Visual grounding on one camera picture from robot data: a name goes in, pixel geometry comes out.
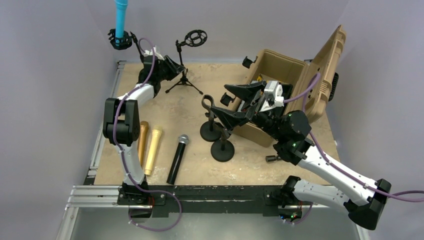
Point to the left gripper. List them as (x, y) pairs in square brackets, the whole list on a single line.
[(174, 69)]

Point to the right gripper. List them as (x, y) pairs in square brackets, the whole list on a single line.
[(231, 119)]

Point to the black round-base stand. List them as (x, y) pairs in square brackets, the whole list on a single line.
[(125, 42), (222, 150), (207, 130)]

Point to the cream microphone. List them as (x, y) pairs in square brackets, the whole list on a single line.
[(153, 147)]

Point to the black grey-head microphone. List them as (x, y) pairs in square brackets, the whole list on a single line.
[(183, 140)]

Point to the gold microphone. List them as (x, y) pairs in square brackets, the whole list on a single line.
[(144, 128)]

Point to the blue microphone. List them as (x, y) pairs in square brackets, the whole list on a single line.
[(121, 7)]

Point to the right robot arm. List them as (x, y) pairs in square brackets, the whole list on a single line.
[(363, 199)]

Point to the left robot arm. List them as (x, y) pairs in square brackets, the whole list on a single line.
[(121, 125)]

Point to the black t-shaped adapter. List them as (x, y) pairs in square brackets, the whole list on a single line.
[(272, 158)]

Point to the tan toolbox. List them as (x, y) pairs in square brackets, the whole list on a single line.
[(307, 86)]

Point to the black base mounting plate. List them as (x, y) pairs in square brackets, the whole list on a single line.
[(267, 200)]

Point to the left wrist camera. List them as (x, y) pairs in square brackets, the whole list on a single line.
[(157, 53)]

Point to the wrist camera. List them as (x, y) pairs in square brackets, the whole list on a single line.
[(273, 95), (157, 53)]

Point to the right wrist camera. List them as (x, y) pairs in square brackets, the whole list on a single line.
[(273, 95)]

